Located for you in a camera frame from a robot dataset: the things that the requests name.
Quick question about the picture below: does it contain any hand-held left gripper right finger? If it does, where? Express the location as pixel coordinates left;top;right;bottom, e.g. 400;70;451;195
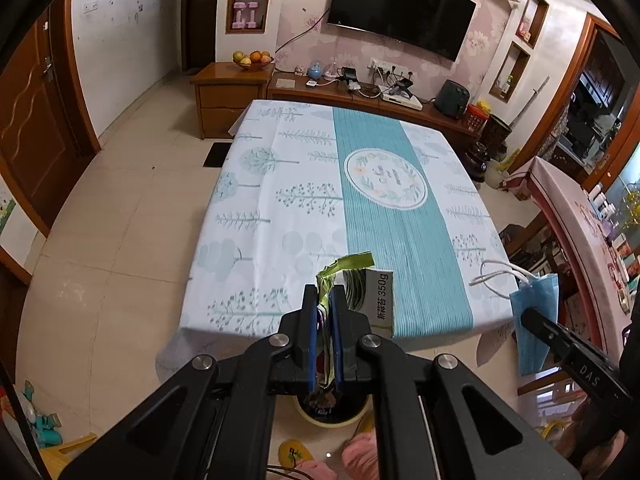
330;284;583;480

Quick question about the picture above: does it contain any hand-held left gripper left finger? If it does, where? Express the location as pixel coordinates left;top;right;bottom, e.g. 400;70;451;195
60;284;321;480

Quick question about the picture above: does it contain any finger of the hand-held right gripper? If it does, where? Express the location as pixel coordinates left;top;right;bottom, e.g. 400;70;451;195
522;317;632;403
521;309;632;386

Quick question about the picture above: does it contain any blue face mask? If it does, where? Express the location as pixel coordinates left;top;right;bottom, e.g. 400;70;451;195
471;259;560;377

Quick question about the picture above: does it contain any black trash bin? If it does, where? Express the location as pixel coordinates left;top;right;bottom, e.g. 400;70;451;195
295;390;373;428

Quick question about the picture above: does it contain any yellow slipper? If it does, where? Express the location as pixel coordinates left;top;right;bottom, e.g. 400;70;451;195
279;439;313;471

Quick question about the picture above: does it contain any tree print tablecloth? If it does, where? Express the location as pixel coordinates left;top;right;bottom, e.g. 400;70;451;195
155;99;521;383

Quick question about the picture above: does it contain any pink covered table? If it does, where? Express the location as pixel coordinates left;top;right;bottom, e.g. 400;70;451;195
502;156;640;356

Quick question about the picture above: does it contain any dark round cooker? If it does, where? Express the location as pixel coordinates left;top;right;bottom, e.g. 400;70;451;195
462;142;493;182

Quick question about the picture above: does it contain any black floor mat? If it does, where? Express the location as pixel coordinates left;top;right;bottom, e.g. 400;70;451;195
202;142;235;167

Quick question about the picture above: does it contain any dark wooden bin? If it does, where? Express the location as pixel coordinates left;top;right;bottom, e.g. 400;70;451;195
481;114;513;153

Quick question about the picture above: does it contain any red basket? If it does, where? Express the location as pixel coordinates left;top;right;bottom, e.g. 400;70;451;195
462;102;493;133

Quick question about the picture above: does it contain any long wooden stick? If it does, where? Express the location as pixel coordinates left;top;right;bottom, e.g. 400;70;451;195
510;76;550;126

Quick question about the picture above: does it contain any wooden television stand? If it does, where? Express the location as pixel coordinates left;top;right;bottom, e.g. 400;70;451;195
267;71;481;146

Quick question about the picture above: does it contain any white set-top box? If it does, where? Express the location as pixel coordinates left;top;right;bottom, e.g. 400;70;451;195
380;91;422;111

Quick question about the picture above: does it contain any wooden side cabinet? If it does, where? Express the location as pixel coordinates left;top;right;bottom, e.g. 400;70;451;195
190;61;275;140

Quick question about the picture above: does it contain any dark air fryer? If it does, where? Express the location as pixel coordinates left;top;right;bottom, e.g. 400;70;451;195
434;80;471;120

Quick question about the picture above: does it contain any teal toy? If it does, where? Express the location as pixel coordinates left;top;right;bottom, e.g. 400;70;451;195
15;380;63;448

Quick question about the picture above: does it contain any fruit bowl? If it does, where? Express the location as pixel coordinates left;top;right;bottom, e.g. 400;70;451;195
231;50;275;72

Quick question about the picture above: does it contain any brown wooden door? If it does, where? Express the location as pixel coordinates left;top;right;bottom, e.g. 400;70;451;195
0;2;101;238

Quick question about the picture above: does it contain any children's wall sticker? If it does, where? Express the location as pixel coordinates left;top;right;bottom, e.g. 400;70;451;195
0;180;31;256

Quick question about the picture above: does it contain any wall television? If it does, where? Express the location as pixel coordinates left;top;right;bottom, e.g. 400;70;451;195
326;0;477;62

